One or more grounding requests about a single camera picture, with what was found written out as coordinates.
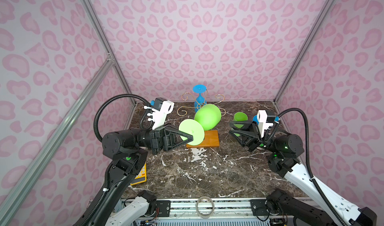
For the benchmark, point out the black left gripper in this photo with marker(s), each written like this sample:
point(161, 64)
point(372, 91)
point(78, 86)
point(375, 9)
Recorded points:
point(164, 139)

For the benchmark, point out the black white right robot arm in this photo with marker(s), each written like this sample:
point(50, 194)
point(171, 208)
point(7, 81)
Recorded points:
point(332, 210)

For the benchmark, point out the blue wine glass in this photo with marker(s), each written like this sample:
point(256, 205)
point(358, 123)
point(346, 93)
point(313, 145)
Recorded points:
point(256, 119)
point(200, 101)

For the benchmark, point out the green wine glass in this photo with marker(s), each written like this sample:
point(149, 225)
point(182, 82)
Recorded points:
point(240, 116)
point(201, 127)

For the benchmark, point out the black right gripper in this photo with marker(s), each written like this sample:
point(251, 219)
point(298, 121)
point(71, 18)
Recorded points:
point(252, 142)

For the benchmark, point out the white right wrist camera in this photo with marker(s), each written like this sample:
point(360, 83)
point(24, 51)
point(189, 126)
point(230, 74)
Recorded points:
point(267, 120)

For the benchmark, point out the yellow calculator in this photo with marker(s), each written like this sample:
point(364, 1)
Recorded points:
point(141, 177)

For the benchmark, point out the gold wire rack wooden base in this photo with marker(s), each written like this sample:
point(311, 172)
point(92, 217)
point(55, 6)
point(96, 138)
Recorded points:
point(183, 110)

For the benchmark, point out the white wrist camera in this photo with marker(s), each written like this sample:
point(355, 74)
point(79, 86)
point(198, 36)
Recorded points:
point(267, 120)
point(159, 109)

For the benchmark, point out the clear tape roll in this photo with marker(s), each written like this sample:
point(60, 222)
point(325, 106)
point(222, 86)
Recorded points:
point(205, 207)

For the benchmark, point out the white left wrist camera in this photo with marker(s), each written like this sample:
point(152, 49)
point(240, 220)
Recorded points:
point(159, 109)

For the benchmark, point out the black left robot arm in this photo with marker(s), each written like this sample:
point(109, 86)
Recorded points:
point(128, 150)

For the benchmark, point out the aluminium frame strut left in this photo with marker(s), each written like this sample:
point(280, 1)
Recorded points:
point(21, 190)

